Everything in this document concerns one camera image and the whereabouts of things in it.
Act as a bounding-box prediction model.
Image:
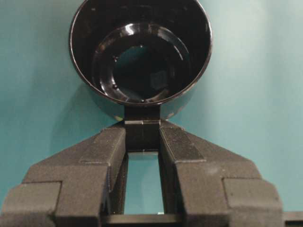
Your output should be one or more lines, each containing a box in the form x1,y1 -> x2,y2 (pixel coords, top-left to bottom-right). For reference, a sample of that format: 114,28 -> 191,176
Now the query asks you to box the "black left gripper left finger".
0,124 -> 126,227

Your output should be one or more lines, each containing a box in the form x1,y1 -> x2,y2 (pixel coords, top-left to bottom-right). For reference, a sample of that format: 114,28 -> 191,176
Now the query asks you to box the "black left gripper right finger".
160,126 -> 284,227

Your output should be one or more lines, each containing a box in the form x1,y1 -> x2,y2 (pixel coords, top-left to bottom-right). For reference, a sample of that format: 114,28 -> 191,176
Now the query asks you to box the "black plastic cup holder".
69,0 -> 213,151

